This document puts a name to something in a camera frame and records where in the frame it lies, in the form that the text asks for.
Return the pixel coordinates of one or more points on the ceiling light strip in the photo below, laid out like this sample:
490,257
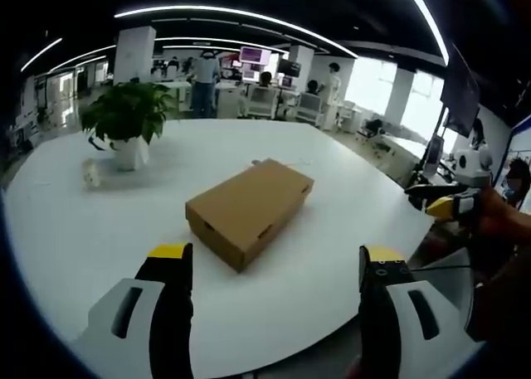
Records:
39,53
249,16
433,18

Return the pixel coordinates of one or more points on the brown cardboard shoe box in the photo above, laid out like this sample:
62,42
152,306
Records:
249,205

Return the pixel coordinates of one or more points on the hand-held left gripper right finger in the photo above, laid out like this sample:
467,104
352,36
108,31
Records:
419,321

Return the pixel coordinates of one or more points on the white office chair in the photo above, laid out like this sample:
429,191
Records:
310,108
262,101

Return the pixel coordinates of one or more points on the small clear plastic container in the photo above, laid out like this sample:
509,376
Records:
90,173

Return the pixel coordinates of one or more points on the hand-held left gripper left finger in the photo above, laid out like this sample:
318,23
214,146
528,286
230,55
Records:
124,308

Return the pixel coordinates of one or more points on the pink lit monitor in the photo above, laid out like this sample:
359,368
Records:
255,54
253,71

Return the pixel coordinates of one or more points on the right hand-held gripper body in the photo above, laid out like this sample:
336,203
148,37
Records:
471,165

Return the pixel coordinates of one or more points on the dark wall screen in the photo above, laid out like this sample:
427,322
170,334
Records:
289,68

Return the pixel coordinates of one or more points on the black office chair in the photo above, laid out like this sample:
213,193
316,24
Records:
375,130

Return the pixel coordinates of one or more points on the large black display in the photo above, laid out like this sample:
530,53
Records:
460,93

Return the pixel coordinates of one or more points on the white office desk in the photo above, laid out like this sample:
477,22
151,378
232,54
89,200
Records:
404,155

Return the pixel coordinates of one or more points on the green potted plant white pot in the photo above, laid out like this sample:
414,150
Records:
124,109

